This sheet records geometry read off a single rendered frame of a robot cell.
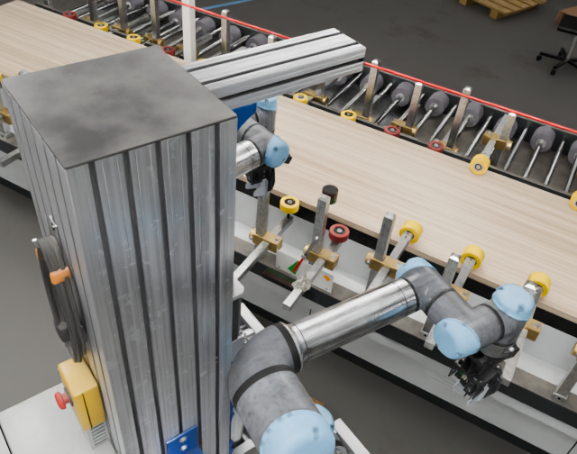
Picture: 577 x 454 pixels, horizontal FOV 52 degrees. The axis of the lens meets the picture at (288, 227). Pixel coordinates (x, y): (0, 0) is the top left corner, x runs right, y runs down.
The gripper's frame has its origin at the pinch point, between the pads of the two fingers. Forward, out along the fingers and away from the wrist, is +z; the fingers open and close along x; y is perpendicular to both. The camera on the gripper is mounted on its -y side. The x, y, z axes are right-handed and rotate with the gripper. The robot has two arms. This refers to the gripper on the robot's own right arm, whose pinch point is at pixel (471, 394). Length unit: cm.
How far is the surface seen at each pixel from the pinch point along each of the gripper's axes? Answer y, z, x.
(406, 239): -58, 36, -69
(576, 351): -69, 36, -1
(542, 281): -83, 34, -26
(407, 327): -48, 62, -50
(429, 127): -159, 60, -146
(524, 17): -522, 132, -325
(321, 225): -30, 30, -88
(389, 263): -43, 35, -62
